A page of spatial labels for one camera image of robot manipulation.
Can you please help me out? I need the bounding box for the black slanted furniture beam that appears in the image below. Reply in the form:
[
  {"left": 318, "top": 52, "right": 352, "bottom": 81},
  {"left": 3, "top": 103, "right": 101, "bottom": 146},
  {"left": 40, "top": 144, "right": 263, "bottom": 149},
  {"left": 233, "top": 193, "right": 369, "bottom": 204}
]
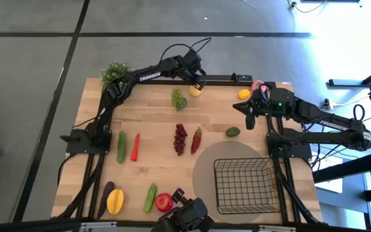
[{"left": 312, "top": 151, "right": 371, "bottom": 184}]

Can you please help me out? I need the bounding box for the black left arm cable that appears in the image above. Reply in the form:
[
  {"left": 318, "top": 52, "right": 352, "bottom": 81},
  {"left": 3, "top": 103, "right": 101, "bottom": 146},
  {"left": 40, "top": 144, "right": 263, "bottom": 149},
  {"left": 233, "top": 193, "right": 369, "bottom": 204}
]
[{"left": 158, "top": 37, "right": 213, "bottom": 65}]

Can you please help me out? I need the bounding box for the grey metal bracket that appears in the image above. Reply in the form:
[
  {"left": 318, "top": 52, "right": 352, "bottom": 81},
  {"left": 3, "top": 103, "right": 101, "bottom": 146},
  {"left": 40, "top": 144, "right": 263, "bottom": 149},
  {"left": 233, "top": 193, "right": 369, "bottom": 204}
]
[
  {"left": 79, "top": 221, "right": 118, "bottom": 230},
  {"left": 258, "top": 224, "right": 298, "bottom": 232}
]

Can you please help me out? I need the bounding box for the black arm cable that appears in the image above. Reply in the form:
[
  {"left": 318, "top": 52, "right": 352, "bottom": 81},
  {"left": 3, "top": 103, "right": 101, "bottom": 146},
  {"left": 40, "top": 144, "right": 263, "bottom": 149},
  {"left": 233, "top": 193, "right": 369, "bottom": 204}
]
[
  {"left": 352, "top": 103, "right": 366, "bottom": 123},
  {"left": 158, "top": 37, "right": 213, "bottom": 65}
]

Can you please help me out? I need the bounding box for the black flat bar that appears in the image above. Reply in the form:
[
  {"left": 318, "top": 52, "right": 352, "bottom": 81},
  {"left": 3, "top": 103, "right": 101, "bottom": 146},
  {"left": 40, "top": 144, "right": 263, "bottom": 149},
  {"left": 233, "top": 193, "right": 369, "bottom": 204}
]
[{"left": 194, "top": 73, "right": 254, "bottom": 82}]

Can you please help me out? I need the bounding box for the purple eggplant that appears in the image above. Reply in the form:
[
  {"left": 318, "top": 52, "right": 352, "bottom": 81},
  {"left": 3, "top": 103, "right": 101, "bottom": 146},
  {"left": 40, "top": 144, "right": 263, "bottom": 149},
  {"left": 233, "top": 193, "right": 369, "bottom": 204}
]
[{"left": 97, "top": 180, "right": 115, "bottom": 220}]

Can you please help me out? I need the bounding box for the dark green cucumber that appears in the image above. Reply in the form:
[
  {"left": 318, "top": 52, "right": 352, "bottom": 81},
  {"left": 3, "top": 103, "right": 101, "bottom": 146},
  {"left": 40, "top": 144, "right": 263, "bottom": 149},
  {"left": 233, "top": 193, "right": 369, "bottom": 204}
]
[{"left": 117, "top": 130, "right": 128, "bottom": 164}]

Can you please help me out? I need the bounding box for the black floor stand beam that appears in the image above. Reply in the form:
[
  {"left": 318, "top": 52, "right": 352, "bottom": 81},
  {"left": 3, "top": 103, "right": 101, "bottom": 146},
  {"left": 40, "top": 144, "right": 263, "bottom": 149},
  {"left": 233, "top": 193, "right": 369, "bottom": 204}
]
[{"left": 328, "top": 61, "right": 371, "bottom": 87}]

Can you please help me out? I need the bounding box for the pink peach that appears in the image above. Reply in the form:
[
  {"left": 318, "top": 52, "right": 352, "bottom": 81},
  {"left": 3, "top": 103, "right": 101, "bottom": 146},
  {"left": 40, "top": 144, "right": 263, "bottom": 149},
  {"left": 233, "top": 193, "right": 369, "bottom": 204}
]
[{"left": 251, "top": 79, "right": 268, "bottom": 95}]

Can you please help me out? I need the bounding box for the light green bitter gourd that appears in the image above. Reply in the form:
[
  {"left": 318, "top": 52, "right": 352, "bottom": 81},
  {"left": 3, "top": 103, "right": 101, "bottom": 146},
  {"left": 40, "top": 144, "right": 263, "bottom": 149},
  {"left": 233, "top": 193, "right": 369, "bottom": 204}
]
[{"left": 142, "top": 182, "right": 158, "bottom": 214}]

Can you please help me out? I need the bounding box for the black lengthwise frame rail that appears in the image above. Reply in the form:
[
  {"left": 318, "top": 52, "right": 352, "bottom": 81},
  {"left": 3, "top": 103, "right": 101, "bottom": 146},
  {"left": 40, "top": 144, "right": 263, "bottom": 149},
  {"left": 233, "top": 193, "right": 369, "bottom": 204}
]
[
  {"left": 264, "top": 82, "right": 290, "bottom": 224},
  {"left": 274, "top": 82, "right": 305, "bottom": 224},
  {"left": 75, "top": 96, "right": 108, "bottom": 220},
  {"left": 88, "top": 93, "right": 115, "bottom": 220}
]

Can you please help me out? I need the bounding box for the round grey mat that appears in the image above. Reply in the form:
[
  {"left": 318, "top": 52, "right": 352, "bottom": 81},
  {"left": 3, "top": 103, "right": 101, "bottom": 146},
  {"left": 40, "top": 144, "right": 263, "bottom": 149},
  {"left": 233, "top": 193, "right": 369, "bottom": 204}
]
[{"left": 191, "top": 140, "right": 281, "bottom": 224}]

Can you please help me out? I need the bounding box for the black table edge beam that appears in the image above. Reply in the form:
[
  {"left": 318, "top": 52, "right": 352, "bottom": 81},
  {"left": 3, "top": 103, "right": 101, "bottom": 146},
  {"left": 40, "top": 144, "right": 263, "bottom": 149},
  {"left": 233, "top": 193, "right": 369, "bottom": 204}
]
[{"left": 0, "top": 218, "right": 371, "bottom": 232}]

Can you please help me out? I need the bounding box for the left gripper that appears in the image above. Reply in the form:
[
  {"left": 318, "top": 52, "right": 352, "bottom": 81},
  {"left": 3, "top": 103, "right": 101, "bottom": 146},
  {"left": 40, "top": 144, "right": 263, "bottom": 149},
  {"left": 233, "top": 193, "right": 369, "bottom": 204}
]
[{"left": 178, "top": 49, "right": 207, "bottom": 92}]

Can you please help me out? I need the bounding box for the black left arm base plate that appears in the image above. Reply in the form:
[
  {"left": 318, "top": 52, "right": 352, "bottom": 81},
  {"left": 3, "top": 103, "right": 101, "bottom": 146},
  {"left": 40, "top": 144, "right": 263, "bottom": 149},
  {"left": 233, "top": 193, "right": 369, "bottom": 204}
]
[{"left": 59, "top": 128, "right": 113, "bottom": 155}]

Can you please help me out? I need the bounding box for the yellow starfruit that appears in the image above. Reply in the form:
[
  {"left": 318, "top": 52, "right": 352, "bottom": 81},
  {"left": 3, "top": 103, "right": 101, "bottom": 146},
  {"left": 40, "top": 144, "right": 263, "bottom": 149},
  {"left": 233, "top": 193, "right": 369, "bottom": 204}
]
[{"left": 106, "top": 189, "right": 125, "bottom": 216}]

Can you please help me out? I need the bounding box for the watermelon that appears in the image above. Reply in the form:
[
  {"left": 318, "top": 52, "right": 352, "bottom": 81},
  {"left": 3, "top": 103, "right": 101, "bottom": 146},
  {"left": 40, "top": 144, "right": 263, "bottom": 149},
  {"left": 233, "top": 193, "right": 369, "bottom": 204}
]
[{"left": 171, "top": 88, "right": 188, "bottom": 112}]

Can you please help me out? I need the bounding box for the potted green plant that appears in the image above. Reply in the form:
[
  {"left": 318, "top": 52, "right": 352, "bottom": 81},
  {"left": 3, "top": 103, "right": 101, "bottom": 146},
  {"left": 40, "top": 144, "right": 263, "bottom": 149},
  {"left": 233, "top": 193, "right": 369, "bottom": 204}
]
[{"left": 100, "top": 61, "right": 133, "bottom": 91}]

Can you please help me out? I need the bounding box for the red apple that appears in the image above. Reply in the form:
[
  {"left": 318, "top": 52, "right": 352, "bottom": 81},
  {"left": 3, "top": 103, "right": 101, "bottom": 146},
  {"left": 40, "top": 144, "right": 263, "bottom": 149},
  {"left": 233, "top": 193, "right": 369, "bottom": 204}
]
[{"left": 155, "top": 192, "right": 175, "bottom": 213}]

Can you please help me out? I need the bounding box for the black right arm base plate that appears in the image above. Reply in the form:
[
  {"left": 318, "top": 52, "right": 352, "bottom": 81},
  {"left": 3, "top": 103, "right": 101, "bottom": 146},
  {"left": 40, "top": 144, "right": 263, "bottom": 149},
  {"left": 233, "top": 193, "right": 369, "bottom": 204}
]
[{"left": 267, "top": 132, "right": 312, "bottom": 159}]

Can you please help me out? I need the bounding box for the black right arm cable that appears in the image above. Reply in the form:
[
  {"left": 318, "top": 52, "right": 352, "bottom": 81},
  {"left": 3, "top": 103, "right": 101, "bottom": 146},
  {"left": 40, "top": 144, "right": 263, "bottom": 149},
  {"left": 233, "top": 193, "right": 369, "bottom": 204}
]
[{"left": 352, "top": 103, "right": 366, "bottom": 123}]

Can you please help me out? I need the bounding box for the orange carrot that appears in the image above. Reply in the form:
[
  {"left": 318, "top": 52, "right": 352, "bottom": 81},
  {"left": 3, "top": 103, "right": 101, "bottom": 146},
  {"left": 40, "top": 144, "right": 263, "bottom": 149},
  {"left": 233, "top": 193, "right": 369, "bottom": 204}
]
[{"left": 130, "top": 133, "right": 140, "bottom": 162}]

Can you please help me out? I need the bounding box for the black wire basket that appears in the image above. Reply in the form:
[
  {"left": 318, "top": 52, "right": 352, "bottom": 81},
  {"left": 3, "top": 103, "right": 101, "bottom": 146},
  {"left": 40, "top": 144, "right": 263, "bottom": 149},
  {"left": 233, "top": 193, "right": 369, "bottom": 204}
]
[{"left": 213, "top": 157, "right": 282, "bottom": 215}]

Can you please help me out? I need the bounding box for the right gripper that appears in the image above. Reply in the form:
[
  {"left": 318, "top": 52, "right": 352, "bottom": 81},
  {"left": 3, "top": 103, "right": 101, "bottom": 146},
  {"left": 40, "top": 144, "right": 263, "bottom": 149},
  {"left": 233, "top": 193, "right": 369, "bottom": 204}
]
[{"left": 232, "top": 87, "right": 296, "bottom": 131}]

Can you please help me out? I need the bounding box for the green avocado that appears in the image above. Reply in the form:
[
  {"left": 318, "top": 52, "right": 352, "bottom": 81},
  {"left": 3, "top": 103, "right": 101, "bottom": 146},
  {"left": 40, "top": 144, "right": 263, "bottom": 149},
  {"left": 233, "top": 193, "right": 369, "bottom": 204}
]
[{"left": 225, "top": 126, "right": 242, "bottom": 138}]

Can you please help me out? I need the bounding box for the yellow pear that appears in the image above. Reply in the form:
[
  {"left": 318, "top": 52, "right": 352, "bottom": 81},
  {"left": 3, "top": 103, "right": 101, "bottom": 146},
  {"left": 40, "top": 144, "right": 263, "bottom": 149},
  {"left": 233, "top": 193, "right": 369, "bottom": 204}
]
[{"left": 189, "top": 84, "right": 204, "bottom": 98}]

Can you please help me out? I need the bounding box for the black crosswise frame rail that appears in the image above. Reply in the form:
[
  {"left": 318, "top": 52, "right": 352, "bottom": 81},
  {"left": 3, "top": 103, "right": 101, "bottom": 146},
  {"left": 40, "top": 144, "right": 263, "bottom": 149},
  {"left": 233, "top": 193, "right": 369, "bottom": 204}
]
[{"left": 133, "top": 79, "right": 276, "bottom": 87}]

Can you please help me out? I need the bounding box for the red grape bunch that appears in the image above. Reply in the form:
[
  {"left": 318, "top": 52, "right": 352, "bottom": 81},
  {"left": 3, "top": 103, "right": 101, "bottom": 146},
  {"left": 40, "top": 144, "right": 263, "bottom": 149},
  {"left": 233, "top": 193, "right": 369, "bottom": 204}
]
[{"left": 173, "top": 123, "right": 189, "bottom": 157}]

